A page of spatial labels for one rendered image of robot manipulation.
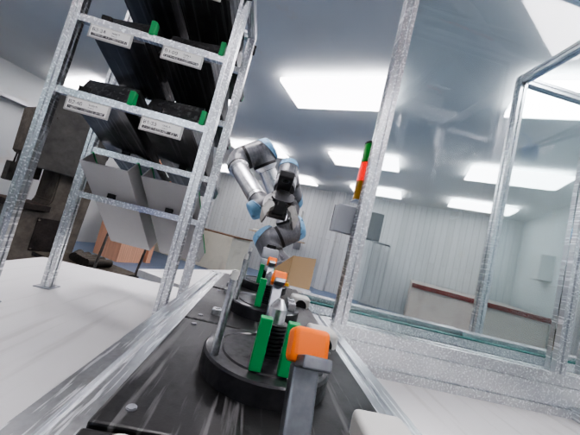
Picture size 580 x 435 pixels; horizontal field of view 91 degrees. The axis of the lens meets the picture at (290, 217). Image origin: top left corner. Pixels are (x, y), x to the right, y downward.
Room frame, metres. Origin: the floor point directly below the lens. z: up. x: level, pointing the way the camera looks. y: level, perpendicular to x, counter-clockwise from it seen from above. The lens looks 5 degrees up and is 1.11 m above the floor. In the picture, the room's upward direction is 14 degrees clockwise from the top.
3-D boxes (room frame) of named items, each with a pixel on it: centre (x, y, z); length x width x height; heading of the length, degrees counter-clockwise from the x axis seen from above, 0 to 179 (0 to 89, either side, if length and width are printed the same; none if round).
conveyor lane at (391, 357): (0.83, -0.27, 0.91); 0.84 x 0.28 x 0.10; 95
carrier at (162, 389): (0.33, -0.01, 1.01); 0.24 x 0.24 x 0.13; 5
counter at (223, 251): (7.91, 2.20, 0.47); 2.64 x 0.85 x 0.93; 66
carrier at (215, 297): (0.57, 0.01, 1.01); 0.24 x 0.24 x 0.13; 5
